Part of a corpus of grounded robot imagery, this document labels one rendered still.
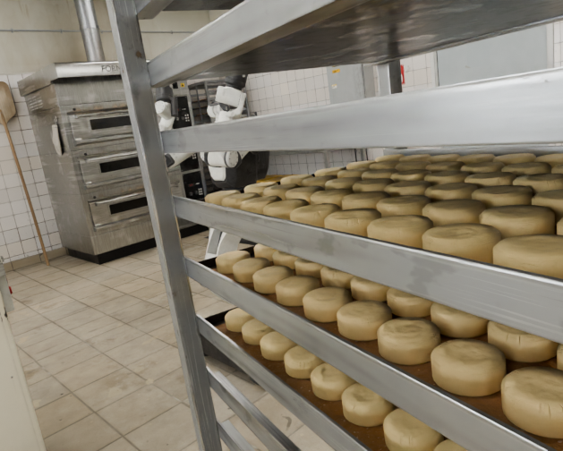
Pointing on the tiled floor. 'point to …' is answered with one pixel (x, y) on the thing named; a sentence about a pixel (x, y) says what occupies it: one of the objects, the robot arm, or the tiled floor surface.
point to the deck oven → (101, 159)
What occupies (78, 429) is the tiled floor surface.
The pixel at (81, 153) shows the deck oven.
